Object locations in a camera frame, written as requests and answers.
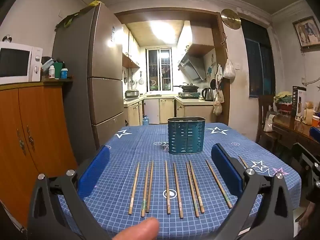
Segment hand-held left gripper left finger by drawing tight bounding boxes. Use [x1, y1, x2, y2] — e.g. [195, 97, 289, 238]
[27, 145, 112, 240]

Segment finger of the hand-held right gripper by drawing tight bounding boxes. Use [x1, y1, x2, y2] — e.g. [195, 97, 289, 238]
[309, 127, 320, 143]
[291, 142, 320, 188]

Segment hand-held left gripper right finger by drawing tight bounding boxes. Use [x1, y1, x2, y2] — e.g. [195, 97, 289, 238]
[211, 143, 296, 240]

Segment teal perforated utensil holder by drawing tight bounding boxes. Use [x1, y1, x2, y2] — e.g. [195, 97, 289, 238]
[167, 116, 206, 155]

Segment row of wooden chopsticks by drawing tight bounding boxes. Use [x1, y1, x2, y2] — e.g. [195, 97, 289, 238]
[128, 155, 249, 218]

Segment person's left hand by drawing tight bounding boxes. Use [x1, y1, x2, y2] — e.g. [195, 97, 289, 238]
[111, 217, 160, 240]

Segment beige jar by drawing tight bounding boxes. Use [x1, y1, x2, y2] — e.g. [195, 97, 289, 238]
[303, 101, 315, 125]

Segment black product box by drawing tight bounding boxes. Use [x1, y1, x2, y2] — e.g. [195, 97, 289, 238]
[292, 86, 307, 118]

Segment cloth pile in red basin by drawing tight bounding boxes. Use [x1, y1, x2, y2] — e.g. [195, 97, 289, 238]
[274, 91, 294, 112]

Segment dark wooden chair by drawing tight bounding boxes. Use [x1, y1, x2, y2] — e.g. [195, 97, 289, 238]
[256, 95, 278, 151]

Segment blue checked star tablecloth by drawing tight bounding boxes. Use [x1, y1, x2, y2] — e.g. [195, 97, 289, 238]
[56, 122, 302, 240]

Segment beige hanging bag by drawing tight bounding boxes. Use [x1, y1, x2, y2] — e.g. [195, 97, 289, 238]
[213, 90, 225, 117]

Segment orange wooden cabinet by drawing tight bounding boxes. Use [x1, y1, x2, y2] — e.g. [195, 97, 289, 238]
[0, 78, 78, 232]

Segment steel electric kettle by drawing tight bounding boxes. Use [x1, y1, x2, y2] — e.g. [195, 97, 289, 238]
[201, 87, 215, 102]

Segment gas stove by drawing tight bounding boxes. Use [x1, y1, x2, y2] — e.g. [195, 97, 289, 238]
[178, 91, 202, 98]

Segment beige kitchen counter cabinets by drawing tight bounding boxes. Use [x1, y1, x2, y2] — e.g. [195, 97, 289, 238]
[124, 95, 218, 127]

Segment black wok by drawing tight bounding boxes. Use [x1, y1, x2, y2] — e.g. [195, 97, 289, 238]
[172, 82, 200, 92]

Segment dark room window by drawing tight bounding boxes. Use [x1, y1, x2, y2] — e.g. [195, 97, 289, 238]
[240, 17, 277, 99]

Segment hanging metal ladles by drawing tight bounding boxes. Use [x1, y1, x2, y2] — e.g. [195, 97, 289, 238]
[123, 70, 135, 86]

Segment white hanging plastic bag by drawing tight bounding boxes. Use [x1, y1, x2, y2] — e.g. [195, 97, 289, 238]
[223, 59, 236, 79]

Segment green plastic cup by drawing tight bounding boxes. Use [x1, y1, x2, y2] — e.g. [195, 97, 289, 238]
[53, 62, 63, 79]

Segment steel range hood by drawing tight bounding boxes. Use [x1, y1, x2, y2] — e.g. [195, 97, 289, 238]
[178, 54, 208, 83]

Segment brown three-door refrigerator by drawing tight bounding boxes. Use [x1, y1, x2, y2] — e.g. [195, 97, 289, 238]
[52, 2, 125, 158]

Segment light blue packet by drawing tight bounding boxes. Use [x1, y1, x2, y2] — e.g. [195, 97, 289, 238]
[41, 58, 54, 71]

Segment barred kitchen window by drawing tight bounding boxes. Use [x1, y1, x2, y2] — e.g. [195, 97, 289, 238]
[146, 49, 173, 92]

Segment beige upper kitchen cabinet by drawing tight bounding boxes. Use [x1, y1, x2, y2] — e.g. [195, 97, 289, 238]
[176, 21, 217, 56]
[122, 24, 140, 69]

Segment white microwave oven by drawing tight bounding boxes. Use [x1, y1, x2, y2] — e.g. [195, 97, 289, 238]
[0, 42, 43, 85]

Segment dark green cloth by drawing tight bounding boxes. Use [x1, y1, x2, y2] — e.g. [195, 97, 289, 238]
[55, 5, 94, 31]

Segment white wall cable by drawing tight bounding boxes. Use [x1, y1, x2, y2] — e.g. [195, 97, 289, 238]
[301, 74, 320, 87]

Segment framed wall picture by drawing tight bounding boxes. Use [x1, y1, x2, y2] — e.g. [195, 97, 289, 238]
[292, 16, 320, 53]

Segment flower wall sticker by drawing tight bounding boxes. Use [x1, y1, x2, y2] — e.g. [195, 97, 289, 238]
[206, 54, 217, 77]

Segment golden round wall clock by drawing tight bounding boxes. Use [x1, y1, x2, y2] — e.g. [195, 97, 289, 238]
[221, 9, 241, 30]

